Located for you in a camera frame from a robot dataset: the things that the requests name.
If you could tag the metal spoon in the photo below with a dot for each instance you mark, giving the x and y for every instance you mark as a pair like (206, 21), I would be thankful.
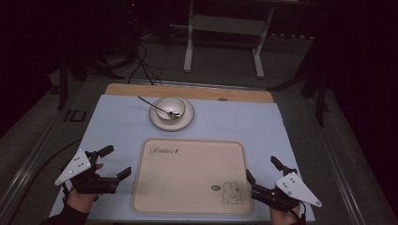
(155, 106)

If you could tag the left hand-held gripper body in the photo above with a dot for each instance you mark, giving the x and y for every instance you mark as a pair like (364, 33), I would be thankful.
(76, 167)

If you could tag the wooden table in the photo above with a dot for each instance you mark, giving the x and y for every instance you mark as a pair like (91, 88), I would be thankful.
(187, 92)

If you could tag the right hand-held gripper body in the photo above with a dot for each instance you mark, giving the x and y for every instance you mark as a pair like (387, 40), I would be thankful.
(295, 189)

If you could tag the beige placemat with rabbit print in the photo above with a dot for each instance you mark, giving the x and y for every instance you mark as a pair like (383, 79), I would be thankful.
(187, 178)

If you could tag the black tripod stand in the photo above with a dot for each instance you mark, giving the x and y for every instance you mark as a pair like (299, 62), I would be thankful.
(64, 81)
(319, 93)

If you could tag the white saucer plate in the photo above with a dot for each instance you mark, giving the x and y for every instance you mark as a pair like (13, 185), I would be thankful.
(184, 120)

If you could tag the white metal table frame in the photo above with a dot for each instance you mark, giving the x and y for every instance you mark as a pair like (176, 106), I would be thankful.
(225, 25)

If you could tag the person's left hand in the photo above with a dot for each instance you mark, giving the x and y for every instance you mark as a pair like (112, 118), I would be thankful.
(81, 200)

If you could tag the person's right hand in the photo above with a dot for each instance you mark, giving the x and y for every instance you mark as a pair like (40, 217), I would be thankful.
(283, 218)

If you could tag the black square floor bracket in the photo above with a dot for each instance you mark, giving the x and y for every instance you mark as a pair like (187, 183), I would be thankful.
(75, 115)

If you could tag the white ceramic bowl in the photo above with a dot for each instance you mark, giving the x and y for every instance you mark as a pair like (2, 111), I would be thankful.
(170, 106)

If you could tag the light blue table mat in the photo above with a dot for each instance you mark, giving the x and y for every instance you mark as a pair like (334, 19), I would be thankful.
(119, 125)

